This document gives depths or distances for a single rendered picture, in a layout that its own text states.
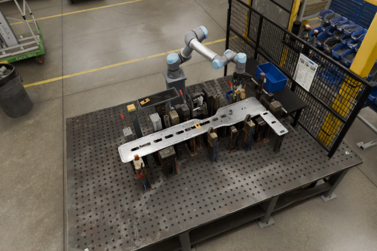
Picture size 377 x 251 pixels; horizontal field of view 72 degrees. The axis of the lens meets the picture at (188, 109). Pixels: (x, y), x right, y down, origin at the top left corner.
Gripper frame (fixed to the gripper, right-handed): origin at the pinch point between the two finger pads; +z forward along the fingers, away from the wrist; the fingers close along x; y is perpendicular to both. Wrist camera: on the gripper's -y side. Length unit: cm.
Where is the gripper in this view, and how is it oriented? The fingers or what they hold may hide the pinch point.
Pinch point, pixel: (239, 89)
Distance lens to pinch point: 225.6
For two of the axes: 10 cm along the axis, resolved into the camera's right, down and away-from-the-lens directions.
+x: 4.3, 6.3, -6.5
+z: 0.6, 7.0, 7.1
